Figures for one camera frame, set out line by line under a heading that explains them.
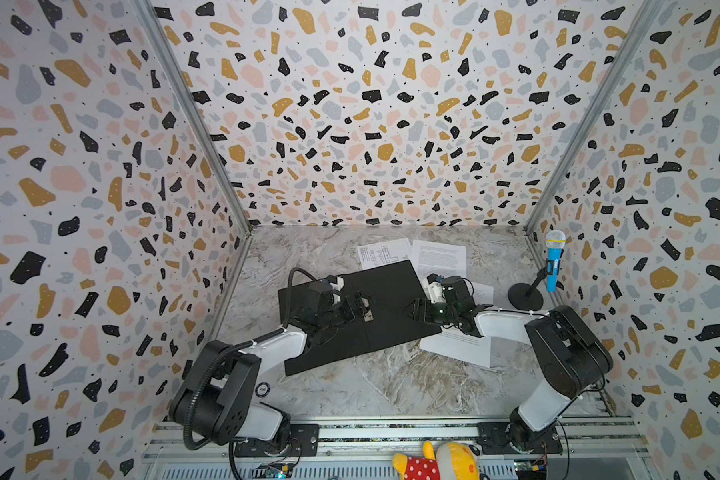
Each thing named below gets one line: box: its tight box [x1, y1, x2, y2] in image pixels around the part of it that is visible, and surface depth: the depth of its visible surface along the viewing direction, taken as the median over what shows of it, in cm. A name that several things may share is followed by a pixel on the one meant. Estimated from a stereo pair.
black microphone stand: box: [508, 267, 547, 311], surface depth 102 cm
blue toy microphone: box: [545, 230, 567, 293], surface depth 85 cm
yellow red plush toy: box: [392, 441, 489, 480], surface depth 67 cm
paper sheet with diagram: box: [357, 238, 411, 270], surface depth 116 cm
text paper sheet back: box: [409, 239, 467, 286], surface depth 115 cm
